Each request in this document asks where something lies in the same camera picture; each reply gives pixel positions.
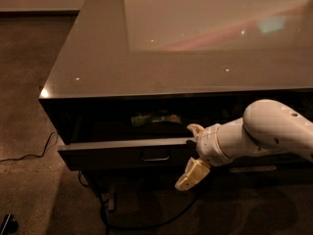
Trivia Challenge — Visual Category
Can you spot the black object on floor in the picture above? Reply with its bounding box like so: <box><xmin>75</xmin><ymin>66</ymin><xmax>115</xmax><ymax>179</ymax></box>
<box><xmin>0</xmin><ymin>214</ymin><xmax>19</xmax><ymax>235</ymax></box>

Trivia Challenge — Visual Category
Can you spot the drawer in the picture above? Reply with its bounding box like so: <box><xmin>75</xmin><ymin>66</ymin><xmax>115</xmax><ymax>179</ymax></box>
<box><xmin>58</xmin><ymin>110</ymin><xmax>229</xmax><ymax>172</ymax></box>

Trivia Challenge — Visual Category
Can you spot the thin black floor cable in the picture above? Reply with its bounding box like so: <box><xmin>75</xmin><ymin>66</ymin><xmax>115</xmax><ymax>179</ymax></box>
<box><xmin>0</xmin><ymin>131</ymin><xmax>59</xmax><ymax>164</ymax></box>

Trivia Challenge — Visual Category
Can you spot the thick black floor cable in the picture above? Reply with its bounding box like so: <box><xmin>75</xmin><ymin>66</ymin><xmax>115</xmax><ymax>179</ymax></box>
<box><xmin>77</xmin><ymin>169</ymin><xmax>209</xmax><ymax>235</ymax></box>

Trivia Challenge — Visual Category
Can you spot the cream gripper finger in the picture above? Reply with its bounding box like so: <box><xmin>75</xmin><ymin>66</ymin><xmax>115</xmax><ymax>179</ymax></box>
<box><xmin>187</xmin><ymin>123</ymin><xmax>204</xmax><ymax>139</ymax></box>
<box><xmin>175</xmin><ymin>158</ymin><xmax>210</xmax><ymax>191</ymax></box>

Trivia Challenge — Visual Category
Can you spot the dark cabinet with glossy top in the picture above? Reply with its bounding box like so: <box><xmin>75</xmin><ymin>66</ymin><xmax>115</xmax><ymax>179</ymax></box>
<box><xmin>39</xmin><ymin>0</ymin><xmax>313</xmax><ymax>177</ymax></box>

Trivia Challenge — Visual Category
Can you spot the green snack bag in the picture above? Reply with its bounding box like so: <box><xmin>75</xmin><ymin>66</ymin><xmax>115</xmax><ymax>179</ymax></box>
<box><xmin>131</xmin><ymin>115</ymin><xmax>182</xmax><ymax>127</ymax></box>

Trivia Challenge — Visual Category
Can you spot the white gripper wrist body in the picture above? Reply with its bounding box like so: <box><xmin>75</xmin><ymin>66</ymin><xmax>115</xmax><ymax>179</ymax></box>
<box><xmin>196</xmin><ymin>124</ymin><xmax>233</xmax><ymax>166</ymax></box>

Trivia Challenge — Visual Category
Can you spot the dark wall baseboard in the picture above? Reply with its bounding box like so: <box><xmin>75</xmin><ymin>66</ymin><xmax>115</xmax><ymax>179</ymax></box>
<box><xmin>0</xmin><ymin>10</ymin><xmax>79</xmax><ymax>18</ymax></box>

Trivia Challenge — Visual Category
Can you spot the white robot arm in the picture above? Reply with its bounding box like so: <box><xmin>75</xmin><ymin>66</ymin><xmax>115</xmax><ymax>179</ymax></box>
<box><xmin>175</xmin><ymin>99</ymin><xmax>313</xmax><ymax>191</ymax></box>

